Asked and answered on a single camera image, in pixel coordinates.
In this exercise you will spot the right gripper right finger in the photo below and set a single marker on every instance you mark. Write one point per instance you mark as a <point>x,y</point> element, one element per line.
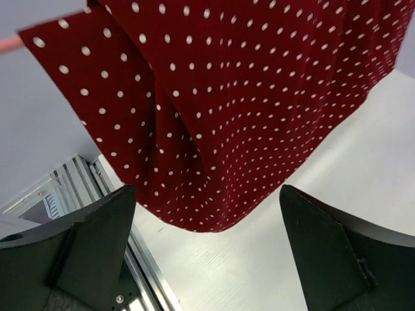
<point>343,261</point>

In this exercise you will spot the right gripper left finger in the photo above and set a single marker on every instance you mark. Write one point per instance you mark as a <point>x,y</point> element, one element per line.
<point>71,263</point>

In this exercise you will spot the red polka dot skirt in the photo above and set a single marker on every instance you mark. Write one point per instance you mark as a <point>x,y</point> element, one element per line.
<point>208,106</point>

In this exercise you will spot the pink hanger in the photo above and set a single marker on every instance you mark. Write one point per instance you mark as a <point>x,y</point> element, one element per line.
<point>10,44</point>

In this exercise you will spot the slotted cable duct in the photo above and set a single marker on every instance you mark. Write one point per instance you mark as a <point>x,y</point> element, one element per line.
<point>55,205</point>

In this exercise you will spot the aluminium rail frame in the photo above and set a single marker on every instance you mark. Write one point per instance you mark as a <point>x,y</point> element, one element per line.
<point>142,286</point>

